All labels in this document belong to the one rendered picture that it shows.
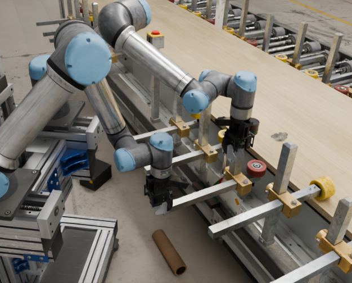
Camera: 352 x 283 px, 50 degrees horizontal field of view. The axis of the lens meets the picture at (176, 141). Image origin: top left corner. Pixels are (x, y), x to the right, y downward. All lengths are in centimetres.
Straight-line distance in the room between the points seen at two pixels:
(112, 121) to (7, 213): 42
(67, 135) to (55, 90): 68
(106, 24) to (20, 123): 44
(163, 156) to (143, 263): 122
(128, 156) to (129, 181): 168
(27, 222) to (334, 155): 126
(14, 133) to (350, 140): 146
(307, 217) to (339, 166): 26
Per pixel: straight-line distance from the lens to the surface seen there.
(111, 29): 126
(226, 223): 126
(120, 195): 275
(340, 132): 197
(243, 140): 133
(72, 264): 213
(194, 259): 237
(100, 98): 118
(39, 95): 100
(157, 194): 133
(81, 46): 93
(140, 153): 120
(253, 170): 157
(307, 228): 169
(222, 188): 153
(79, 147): 167
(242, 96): 125
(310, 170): 165
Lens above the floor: 186
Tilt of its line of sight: 35 degrees down
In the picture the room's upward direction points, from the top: 2 degrees clockwise
